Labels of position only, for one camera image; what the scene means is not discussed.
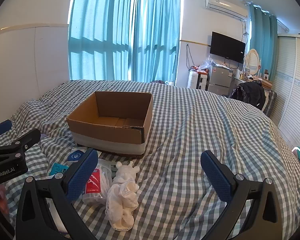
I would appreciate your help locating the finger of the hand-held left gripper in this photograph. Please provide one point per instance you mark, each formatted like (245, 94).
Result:
(27, 137)
(1, 127)

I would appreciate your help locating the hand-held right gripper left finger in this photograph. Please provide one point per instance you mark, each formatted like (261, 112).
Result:
(81, 175)

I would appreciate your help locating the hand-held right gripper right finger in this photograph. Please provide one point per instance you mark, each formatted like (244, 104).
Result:
(216, 175)

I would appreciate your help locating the blue tissue packet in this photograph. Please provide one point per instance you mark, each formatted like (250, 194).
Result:
(76, 154)

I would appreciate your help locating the brown cardboard box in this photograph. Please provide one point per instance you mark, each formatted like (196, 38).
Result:
(107, 135)

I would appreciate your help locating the cotton swab bag red label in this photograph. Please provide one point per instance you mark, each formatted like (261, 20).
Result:
(100, 180)

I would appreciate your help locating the teal small packet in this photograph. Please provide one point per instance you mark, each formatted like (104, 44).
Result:
(58, 169)

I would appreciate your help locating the light green hand grip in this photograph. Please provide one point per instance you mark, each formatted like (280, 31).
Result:
(114, 171)

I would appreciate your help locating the grey checked blanket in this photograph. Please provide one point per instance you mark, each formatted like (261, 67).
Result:
(190, 130)

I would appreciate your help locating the white bed headboard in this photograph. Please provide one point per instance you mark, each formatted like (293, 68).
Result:
(20, 67)

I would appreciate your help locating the black bag on chair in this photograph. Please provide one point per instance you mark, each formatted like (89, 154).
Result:
(250, 93)

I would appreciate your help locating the silver mini fridge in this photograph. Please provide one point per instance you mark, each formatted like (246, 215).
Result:
(221, 80)

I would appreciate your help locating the white and black suitcase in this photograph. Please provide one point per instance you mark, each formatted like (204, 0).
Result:
(202, 80)

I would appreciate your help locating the dark patterned cloth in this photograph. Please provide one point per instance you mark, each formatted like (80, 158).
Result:
(157, 81)

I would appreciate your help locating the clear plastic bag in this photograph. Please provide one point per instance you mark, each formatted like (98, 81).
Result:
(206, 63)

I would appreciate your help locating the white louvred wardrobe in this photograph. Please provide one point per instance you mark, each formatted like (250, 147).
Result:
(292, 87)

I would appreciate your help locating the oval white vanity mirror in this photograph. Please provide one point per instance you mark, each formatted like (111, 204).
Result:
(252, 60)

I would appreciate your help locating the wide teal window curtain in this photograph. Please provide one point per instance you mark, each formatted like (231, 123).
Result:
(100, 35)

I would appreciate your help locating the teal curtain beside wardrobe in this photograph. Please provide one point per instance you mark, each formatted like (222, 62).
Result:
(263, 42)

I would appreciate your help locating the narrow teal window curtain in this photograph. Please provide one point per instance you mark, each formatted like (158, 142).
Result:
(156, 37)

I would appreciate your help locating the white air conditioner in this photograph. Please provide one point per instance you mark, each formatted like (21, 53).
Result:
(226, 6)

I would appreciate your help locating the black wall television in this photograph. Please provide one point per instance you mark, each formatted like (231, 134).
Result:
(227, 47)

